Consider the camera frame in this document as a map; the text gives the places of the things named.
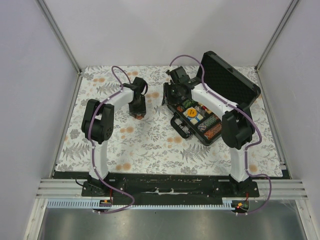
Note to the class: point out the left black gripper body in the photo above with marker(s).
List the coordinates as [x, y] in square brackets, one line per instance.
[138, 107]

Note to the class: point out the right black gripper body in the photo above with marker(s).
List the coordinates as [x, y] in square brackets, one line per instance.
[172, 95]

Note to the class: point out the yellow big blind button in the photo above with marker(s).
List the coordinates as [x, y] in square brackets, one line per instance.
[191, 112]

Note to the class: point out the keys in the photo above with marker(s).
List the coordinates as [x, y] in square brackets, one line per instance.
[199, 108]

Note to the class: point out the blue playing card deck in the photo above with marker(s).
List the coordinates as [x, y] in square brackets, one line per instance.
[194, 120]

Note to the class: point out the red playing card deck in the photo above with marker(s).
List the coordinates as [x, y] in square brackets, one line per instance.
[206, 109]

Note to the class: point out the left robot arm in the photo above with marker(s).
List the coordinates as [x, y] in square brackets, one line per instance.
[98, 125]

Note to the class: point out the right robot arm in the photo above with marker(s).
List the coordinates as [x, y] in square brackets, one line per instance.
[237, 126]

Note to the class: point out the black poker chip case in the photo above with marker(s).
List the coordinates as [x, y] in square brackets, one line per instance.
[223, 79]

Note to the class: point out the floral table mat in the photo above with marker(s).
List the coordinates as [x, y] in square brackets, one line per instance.
[149, 145]

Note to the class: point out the green blue chip row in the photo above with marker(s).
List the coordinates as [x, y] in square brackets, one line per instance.
[207, 123]

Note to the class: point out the orange chip row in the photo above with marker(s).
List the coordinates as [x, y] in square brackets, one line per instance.
[213, 132]

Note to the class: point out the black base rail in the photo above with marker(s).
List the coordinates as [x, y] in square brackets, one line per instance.
[126, 188]

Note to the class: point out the white cable duct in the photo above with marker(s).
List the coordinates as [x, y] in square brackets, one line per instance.
[96, 204]

